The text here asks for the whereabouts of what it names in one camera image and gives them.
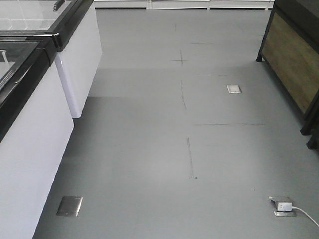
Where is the white power cable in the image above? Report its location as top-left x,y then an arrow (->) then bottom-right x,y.
291,205 -> 319,229

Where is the near white chest freezer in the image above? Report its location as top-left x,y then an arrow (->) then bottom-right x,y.
0,37 -> 74,239

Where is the closed steel floor socket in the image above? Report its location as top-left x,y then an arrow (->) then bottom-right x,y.
56,196 -> 83,217

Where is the far steel floor socket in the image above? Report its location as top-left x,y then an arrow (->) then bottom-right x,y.
226,85 -> 242,94

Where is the far white chest freezer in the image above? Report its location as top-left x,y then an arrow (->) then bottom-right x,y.
0,0 -> 102,118

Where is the open floor socket with plug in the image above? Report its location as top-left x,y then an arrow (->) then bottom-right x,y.
269,196 -> 296,217

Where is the dark wooden display stand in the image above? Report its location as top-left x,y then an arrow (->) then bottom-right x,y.
256,0 -> 319,149

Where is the white baseboard shelf row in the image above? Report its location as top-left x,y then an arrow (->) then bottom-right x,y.
94,0 -> 274,10

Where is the white chest freezer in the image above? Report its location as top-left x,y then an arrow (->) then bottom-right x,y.
0,37 -> 74,239
0,0 -> 102,118

